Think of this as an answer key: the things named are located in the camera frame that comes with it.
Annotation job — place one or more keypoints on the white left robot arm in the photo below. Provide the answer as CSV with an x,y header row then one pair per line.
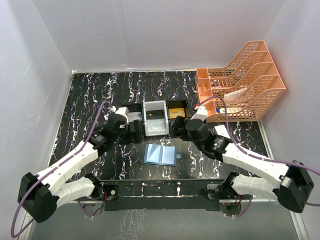
x,y
42,193

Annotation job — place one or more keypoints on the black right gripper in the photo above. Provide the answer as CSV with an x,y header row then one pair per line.
x,y
179,123

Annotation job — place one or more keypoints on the white paper in organizer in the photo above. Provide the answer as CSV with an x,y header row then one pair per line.
x,y
233,95

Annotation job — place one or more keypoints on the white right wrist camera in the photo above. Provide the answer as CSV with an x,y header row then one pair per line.
x,y
201,113

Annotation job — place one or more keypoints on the blue card holder wallet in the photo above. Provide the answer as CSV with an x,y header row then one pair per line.
x,y
156,154

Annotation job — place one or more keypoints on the orange plastic file organizer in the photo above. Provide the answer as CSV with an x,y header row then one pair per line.
x,y
252,68

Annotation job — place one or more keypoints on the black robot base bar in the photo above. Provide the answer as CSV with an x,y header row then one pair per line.
x,y
181,194

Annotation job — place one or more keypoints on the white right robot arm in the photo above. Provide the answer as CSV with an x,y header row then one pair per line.
x,y
289,183

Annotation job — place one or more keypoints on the white bottle in organizer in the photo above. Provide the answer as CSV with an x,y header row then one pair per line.
x,y
229,110

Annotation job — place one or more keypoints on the black left card tray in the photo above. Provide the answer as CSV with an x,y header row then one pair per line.
x,y
135,108

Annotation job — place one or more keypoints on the white middle card tray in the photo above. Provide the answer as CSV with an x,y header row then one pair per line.
x,y
156,120

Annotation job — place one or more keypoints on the white silver card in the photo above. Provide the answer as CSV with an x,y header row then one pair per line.
x,y
132,116

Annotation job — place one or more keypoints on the black card tray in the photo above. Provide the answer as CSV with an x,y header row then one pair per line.
x,y
178,103
135,108

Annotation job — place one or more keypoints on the black right card tray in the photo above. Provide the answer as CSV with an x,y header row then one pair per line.
x,y
178,103

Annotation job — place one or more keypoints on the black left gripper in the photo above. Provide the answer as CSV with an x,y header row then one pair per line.
x,y
136,136

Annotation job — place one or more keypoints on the aluminium frame rail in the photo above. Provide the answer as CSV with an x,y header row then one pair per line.
x,y
289,183

